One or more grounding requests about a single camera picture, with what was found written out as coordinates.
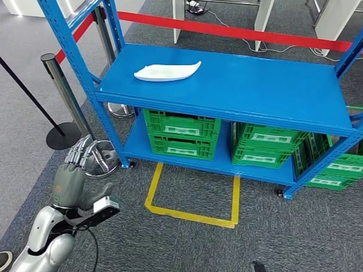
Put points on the blue metal shelf rack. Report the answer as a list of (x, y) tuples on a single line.
[(226, 86)]

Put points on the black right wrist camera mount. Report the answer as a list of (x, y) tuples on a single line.
[(257, 267)]

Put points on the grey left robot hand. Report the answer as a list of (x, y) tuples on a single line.
[(69, 186)]

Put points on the grey white-soled shoe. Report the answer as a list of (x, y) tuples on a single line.
[(4, 261)]

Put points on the yellow floor marking tape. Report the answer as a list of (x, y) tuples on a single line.
[(189, 216)]

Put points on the chrome stanchion post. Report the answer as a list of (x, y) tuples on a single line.
[(105, 35), (68, 97)]

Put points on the red barrier belt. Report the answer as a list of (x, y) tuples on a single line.
[(76, 35), (226, 30)]

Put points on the black stanchion post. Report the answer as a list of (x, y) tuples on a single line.
[(63, 137)]

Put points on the white curved plastic part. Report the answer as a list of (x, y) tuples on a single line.
[(166, 73)]

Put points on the white display plinth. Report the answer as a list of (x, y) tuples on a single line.
[(34, 5)]

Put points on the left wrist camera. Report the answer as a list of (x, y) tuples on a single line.
[(105, 208)]

